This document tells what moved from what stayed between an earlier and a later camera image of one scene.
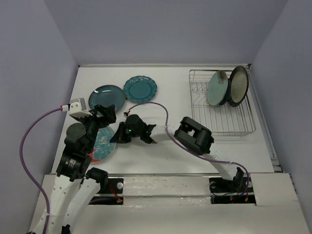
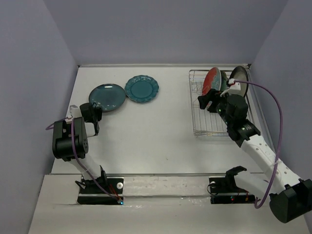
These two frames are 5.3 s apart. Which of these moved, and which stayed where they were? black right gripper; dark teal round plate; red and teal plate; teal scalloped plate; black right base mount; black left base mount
Moved: red and teal plate; black right gripper
Stayed: teal scalloped plate; dark teal round plate; black left base mount; black right base mount
